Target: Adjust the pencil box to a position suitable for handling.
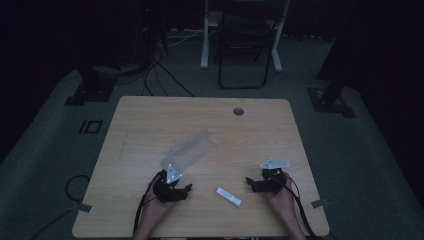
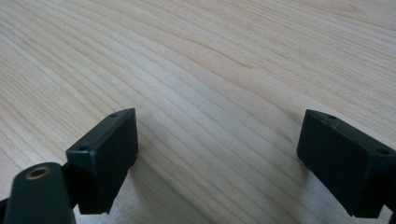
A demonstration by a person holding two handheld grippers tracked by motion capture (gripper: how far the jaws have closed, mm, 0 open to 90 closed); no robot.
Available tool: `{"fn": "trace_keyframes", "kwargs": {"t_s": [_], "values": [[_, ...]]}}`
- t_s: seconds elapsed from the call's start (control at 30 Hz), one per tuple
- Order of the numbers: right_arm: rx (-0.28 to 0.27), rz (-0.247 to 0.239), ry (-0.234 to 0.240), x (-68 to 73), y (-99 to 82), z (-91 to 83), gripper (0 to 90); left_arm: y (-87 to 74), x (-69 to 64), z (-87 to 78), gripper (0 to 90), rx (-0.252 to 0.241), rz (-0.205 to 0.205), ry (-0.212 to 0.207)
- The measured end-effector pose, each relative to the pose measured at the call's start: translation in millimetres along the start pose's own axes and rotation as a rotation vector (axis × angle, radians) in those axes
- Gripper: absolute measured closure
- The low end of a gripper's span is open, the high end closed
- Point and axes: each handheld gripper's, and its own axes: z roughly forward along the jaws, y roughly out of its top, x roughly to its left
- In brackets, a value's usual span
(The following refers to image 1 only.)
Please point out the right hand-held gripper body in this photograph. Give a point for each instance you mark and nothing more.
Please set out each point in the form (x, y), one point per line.
(271, 181)

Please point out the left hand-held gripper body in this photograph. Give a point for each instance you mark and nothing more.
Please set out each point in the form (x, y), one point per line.
(168, 191)

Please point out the person's left hand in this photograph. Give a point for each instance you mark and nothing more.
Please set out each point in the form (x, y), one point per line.
(156, 210)

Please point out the person's right hand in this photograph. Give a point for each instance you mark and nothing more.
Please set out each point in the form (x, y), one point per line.
(283, 200)

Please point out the small white box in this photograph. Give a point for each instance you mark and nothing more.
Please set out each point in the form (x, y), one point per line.
(229, 197)

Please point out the clear plastic bag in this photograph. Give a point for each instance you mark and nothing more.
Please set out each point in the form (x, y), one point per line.
(190, 150)

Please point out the grey tape piece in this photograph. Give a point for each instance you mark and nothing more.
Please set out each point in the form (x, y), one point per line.
(320, 203)

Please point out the round table grommet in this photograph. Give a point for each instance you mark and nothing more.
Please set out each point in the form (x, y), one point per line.
(238, 111)

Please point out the black stand base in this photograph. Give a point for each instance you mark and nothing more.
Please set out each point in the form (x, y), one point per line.
(331, 96)
(90, 88)

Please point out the black folding chair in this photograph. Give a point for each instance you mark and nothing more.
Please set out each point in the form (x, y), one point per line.
(246, 43)

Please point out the white desk frame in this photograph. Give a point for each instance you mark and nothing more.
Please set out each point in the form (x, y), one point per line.
(206, 40)

